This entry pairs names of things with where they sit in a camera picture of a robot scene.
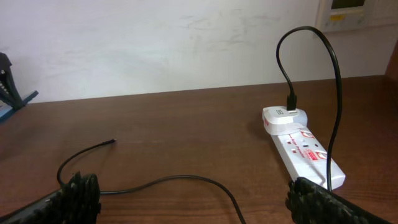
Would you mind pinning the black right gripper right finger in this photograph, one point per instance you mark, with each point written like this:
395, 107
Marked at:
309, 203

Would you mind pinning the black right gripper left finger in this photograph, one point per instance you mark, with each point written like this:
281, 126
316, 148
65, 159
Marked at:
76, 202

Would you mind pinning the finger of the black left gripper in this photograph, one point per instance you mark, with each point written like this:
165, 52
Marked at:
9, 93

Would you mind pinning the white power strip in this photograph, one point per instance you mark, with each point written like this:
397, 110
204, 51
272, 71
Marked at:
303, 155

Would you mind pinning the beige wall control panel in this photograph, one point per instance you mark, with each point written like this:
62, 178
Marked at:
342, 15

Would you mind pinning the white USB charger adapter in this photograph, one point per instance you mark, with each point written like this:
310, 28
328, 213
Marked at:
279, 121

